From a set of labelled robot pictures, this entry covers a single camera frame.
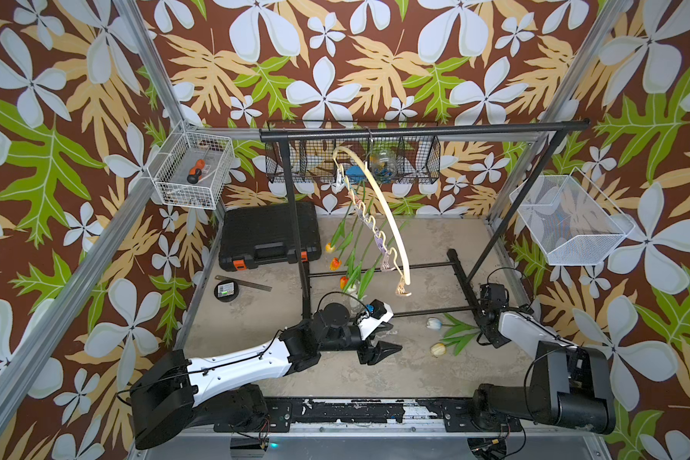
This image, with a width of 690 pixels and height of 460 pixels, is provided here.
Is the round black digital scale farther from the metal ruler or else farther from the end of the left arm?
the end of the left arm

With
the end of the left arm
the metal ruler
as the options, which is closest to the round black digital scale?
the metal ruler

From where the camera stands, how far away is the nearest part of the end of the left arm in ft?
2.03
